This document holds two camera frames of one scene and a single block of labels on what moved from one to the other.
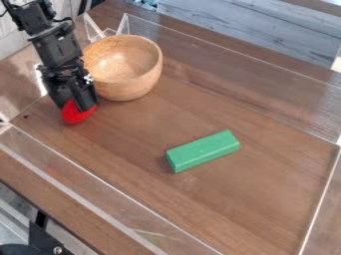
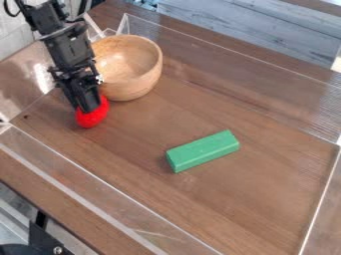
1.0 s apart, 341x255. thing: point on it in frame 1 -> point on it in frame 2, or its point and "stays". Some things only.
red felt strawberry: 72,114 -> 89,119
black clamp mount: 42,242 stays
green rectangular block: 201,150 stays
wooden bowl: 125,64 stays
